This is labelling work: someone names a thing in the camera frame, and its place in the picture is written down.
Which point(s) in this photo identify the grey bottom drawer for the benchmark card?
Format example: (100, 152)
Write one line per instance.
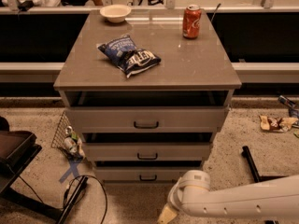
(140, 174)

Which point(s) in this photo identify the grey drawer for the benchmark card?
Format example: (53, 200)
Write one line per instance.
(146, 151)
(146, 119)
(140, 174)

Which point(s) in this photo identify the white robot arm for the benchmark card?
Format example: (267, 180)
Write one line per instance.
(192, 196)

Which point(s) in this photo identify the grey drawer cabinet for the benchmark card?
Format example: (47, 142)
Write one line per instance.
(192, 73)

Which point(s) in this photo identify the grey top drawer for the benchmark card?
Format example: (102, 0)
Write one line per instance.
(146, 119)

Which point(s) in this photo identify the grey middle drawer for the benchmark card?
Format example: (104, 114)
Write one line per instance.
(146, 151)

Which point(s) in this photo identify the blue kettle chips bag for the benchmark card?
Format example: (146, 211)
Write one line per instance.
(124, 54)

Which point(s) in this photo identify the white green bottle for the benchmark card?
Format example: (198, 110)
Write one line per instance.
(73, 143)

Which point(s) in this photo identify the white bowl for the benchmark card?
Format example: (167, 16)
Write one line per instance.
(115, 13)

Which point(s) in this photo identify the orange soda can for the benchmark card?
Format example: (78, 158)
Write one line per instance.
(191, 19)

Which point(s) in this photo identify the black floor bar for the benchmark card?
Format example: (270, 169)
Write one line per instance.
(247, 155)

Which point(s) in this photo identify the black bar left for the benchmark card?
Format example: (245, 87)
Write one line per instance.
(81, 185)

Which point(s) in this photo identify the brown snack wrapper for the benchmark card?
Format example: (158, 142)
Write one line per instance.
(276, 125)

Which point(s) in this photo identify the black stand base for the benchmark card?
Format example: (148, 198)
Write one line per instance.
(17, 150)

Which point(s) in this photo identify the blue snack packet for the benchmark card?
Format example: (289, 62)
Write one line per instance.
(293, 111)

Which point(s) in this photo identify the wire mesh basket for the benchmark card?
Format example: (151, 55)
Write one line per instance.
(60, 132)

